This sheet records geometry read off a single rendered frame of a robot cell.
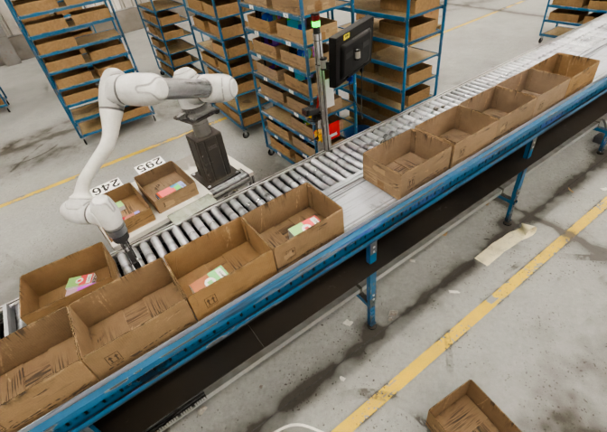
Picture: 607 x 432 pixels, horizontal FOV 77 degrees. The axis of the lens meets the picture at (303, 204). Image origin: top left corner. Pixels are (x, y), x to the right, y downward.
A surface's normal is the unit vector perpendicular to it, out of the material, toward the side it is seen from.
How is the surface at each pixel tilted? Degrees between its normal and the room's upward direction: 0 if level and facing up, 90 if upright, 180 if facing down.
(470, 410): 1
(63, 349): 2
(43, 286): 89
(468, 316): 0
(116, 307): 89
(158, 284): 90
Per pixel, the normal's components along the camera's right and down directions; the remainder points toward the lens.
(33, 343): 0.57, 0.46
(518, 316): -0.11, -0.77
